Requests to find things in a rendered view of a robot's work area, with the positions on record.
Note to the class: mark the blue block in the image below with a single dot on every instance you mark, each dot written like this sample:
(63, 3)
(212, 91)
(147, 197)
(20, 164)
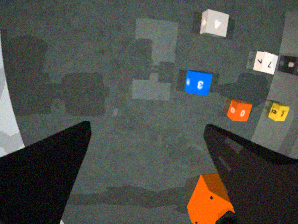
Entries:
(198, 82)

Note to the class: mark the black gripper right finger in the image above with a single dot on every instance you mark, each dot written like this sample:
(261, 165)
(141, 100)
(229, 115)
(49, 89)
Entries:
(262, 185)

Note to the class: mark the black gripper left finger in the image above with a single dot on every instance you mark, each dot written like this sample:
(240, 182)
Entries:
(36, 181)

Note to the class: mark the yellow digit block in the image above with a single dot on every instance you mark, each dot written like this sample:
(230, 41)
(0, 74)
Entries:
(278, 111)

